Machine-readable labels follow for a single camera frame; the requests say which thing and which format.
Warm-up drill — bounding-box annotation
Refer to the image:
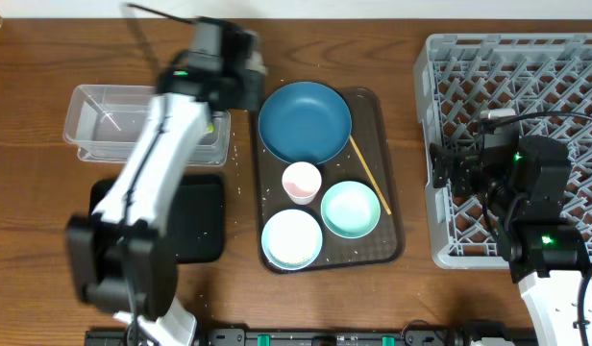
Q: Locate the brown serving tray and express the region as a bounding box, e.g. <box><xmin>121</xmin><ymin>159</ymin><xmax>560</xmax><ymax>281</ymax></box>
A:
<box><xmin>250</xmin><ymin>87</ymin><xmax>406</xmax><ymax>272</ymax></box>

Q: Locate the grey dishwasher rack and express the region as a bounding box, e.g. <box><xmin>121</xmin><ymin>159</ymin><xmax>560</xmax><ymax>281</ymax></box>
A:
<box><xmin>414</xmin><ymin>34</ymin><xmax>592</xmax><ymax>269</ymax></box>

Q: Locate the dark blue plate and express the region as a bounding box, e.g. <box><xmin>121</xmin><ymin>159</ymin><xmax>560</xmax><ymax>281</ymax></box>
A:
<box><xmin>258</xmin><ymin>82</ymin><xmax>353</xmax><ymax>165</ymax></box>

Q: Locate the wooden chopstick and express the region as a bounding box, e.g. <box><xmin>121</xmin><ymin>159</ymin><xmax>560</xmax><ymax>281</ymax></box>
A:
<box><xmin>349</xmin><ymin>135</ymin><xmax>392</xmax><ymax>216</ymax></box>

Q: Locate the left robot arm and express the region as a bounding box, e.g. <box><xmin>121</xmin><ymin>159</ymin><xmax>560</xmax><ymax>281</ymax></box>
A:
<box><xmin>66</xmin><ymin>51</ymin><xmax>266</xmax><ymax>345</ymax></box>

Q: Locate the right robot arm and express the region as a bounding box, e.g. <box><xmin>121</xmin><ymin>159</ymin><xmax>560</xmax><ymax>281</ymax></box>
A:
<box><xmin>429</xmin><ymin>136</ymin><xmax>592</xmax><ymax>345</ymax></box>

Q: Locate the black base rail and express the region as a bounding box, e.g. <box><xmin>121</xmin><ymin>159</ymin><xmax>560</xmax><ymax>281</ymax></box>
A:
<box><xmin>83</xmin><ymin>329</ymin><xmax>538</xmax><ymax>346</ymax></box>

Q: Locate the mint green bowl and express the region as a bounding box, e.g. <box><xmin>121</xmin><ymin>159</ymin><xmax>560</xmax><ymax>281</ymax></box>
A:
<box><xmin>320</xmin><ymin>181</ymin><xmax>382</xmax><ymax>239</ymax></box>

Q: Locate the black rectangular tray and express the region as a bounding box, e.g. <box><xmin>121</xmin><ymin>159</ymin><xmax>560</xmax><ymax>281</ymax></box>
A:
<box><xmin>68</xmin><ymin>175</ymin><xmax>224</xmax><ymax>271</ymax></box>

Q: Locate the light blue bowl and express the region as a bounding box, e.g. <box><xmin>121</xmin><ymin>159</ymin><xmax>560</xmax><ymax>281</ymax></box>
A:
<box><xmin>260</xmin><ymin>209</ymin><xmax>323</xmax><ymax>271</ymax></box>

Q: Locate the white pink paper cup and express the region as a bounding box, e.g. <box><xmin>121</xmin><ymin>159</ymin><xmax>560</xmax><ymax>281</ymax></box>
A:
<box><xmin>282</xmin><ymin>161</ymin><xmax>322</xmax><ymax>205</ymax></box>

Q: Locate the clear plastic waste bin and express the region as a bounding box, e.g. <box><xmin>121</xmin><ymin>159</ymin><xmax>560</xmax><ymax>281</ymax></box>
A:
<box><xmin>63</xmin><ymin>85</ymin><xmax>231</xmax><ymax>167</ymax></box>

